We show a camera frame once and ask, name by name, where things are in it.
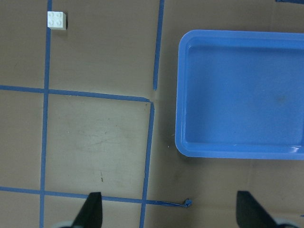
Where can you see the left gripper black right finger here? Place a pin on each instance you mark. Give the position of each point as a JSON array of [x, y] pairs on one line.
[[250, 214]]

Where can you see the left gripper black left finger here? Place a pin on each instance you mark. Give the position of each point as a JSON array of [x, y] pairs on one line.
[[91, 213]]

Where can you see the white toy block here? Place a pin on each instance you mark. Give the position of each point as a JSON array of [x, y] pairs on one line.
[[56, 20]]

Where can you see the blue plastic tray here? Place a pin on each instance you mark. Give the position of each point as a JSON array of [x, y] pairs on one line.
[[240, 95]]

